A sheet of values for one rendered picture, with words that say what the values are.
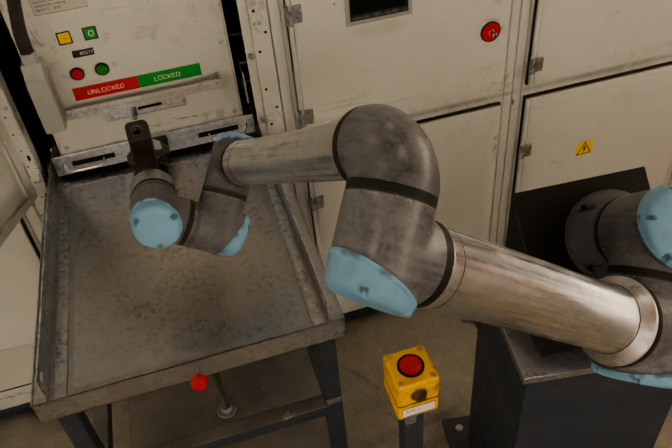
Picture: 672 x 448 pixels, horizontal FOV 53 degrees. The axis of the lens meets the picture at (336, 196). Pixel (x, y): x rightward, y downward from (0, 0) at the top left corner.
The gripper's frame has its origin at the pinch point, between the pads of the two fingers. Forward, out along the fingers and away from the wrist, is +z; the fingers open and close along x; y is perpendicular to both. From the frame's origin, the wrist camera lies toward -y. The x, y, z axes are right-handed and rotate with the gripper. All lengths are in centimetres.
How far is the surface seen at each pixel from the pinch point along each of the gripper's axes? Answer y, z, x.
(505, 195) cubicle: 62, 32, 106
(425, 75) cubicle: 8, 21, 76
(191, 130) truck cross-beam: 11.2, 26.8, 9.7
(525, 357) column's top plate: 42, -55, 65
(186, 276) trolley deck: 26.1, -18.8, 1.3
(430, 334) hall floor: 105, 23, 73
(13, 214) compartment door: 19.9, 19.3, -38.9
